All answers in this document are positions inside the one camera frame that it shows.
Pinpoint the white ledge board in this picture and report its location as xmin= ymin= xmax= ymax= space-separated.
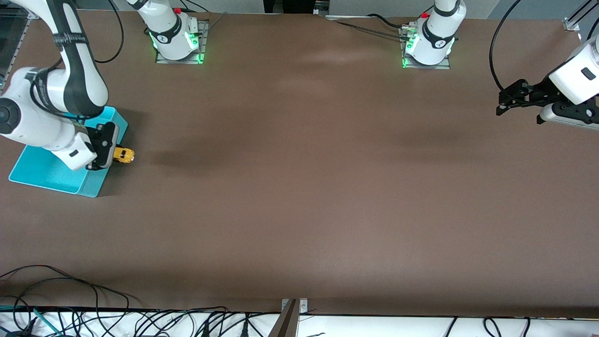
xmin=0 ymin=307 xmax=599 ymax=337

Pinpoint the black curved base cable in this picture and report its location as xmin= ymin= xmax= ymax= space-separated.
xmin=175 ymin=0 xmax=209 ymax=14
xmin=367 ymin=13 xmax=405 ymax=28

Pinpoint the teal plastic bin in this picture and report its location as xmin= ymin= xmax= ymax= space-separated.
xmin=8 ymin=106 xmax=129 ymax=198

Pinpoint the black object behind table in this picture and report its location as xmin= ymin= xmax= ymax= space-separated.
xmin=263 ymin=0 xmax=324 ymax=15

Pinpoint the small metal clamp bracket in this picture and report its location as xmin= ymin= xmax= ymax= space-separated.
xmin=281 ymin=298 xmax=308 ymax=315

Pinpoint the teal cable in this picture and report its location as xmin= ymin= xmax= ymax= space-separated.
xmin=33 ymin=308 xmax=61 ymax=334

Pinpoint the grey metal bar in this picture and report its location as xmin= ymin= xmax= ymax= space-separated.
xmin=268 ymin=300 xmax=299 ymax=337

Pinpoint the black looped cable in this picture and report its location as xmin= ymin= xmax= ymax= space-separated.
xmin=13 ymin=278 xmax=101 ymax=330

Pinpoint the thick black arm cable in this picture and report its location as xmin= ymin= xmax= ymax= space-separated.
xmin=94 ymin=0 xmax=124 ymax=64
xmin=489 ymin=0 xmax=522 ymax=92

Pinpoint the aluminium frame bracket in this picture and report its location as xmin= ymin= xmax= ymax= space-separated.
xmin=563 ymin=0 xmax=591 ymax=32
xmin=0 ymin=7 xmax=38 ymax=89

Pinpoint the thin black table cable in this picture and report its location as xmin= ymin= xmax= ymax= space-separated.
xmin=335 ymin=20 xmax=412 ymax=42

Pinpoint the thin dark looped cable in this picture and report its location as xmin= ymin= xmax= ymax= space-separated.
xmin=0 ymin=264 xmax=141 ymax=309

